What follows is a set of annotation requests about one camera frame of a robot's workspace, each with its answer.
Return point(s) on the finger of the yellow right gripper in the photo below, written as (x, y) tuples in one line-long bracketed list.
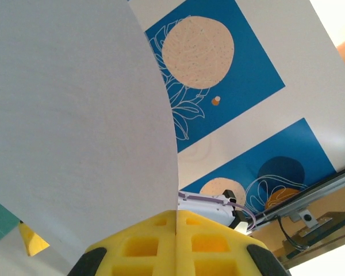
[(33, 241)]

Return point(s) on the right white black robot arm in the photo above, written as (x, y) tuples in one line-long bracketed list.
[(201, 211)]

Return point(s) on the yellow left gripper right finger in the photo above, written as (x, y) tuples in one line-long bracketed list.
[(212, 250)]

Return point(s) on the blue floral wall poster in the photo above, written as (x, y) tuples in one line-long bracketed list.
[(304, 149), (247, 72)]

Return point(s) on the white paper sheet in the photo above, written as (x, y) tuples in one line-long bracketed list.
[(74, 115)]

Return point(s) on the green paper folder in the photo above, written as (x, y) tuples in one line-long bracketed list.
[(0, 221)]

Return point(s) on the aluminium frame post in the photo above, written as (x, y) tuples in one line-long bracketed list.
[(319, 194)]

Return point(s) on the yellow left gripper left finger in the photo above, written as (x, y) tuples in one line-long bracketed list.
[(138, 250)]

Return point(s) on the metal mounting bracket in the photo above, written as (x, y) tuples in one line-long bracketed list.
[(306, 218)]

